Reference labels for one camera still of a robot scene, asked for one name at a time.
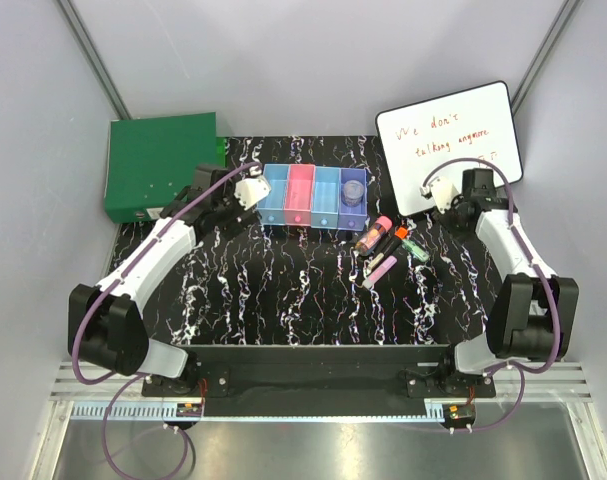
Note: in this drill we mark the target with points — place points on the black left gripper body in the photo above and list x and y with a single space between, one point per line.
230 209

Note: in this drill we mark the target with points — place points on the clear jar of bands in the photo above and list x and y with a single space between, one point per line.
353 193

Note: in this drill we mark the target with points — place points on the aluminium front rail frame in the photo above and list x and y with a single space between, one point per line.
535 427

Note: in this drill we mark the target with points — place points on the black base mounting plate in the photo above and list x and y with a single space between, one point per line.
304 382

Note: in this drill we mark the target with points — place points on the purple drawer bin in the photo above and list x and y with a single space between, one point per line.
352 218

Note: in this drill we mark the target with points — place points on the sky blue drawer bin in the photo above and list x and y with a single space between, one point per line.
325 198

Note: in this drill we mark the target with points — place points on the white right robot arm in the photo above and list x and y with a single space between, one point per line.
530 323

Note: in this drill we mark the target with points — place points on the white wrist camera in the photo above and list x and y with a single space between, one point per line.
252 189
442 191

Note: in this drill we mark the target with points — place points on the black marble pattern mat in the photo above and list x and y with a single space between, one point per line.
302 286

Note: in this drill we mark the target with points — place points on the beige small marker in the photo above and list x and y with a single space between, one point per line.
375 261

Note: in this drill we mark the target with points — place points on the colourful pink-capped tube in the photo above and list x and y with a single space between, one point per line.
369 240

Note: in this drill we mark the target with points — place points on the lilac highlighter pen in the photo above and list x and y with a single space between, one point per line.
379 272

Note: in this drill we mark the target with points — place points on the light blue drawer bin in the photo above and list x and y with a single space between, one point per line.
271 208

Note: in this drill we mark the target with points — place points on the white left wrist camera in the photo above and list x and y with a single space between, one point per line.
252 189

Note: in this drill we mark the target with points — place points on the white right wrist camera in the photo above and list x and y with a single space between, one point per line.
442 191

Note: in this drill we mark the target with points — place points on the pink drawer bin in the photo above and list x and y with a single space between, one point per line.
298 199

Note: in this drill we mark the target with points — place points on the black orange-capped marker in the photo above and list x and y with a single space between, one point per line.
394 241

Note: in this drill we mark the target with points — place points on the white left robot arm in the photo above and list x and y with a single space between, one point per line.
105 321

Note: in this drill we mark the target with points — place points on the green transparent highlighter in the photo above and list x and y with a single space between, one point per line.
416 251

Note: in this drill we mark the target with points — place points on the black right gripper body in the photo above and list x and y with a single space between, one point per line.
451 217

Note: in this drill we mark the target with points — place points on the white dry-erase board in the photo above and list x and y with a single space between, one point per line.
474 123

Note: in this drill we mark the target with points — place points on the green ring binder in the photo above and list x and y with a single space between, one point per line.
151 159

